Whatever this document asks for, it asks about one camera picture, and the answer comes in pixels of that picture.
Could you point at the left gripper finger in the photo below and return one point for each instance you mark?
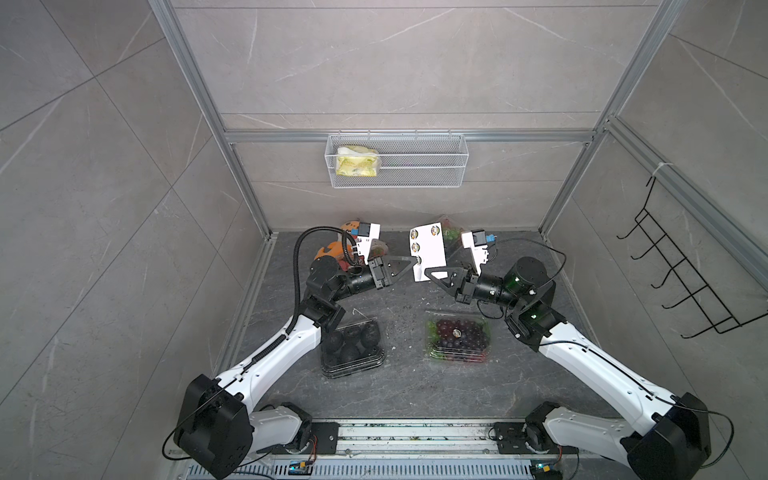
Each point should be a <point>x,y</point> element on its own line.
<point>399,261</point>
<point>399,270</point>

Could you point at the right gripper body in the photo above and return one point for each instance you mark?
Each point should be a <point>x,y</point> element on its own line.
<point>468,287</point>

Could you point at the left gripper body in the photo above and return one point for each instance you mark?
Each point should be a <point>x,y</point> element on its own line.
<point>376,280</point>

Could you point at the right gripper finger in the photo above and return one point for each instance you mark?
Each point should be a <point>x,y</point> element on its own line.
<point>449,272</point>
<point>444,280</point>

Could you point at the white sticker sheet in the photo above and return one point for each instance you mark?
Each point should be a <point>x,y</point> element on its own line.
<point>427,246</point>

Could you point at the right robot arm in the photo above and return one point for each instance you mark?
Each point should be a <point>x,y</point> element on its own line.
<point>656,433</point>

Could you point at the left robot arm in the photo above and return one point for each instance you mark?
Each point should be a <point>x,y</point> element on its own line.
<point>220,425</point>

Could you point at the black fruit box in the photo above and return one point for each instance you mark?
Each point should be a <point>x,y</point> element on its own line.
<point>352,349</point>

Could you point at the green grape box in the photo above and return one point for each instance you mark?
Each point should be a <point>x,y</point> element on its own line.
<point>455,234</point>

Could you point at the purple grape box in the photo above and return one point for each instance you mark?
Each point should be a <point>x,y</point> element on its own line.
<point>458,338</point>

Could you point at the orange shark plush toy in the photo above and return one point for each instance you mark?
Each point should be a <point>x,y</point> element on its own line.
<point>343,248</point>

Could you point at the black oval object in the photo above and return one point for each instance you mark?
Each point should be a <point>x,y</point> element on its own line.
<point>546,292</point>

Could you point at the yellow packet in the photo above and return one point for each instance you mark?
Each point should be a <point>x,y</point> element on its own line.
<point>357,161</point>

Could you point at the black hook rack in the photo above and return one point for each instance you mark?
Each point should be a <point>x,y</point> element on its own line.
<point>697,290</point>

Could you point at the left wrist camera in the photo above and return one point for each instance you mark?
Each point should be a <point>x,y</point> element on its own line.
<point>364,234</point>

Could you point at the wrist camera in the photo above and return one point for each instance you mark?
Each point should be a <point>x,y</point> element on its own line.
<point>364,234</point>
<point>478,241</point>

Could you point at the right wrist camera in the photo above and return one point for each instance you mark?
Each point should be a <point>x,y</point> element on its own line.
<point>478,241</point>

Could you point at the white wire basket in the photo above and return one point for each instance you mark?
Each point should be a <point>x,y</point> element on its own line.
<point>407,160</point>

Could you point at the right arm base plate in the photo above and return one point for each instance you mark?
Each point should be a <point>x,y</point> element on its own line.
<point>515,437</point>

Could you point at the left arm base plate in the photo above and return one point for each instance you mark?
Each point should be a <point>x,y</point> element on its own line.
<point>325,432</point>

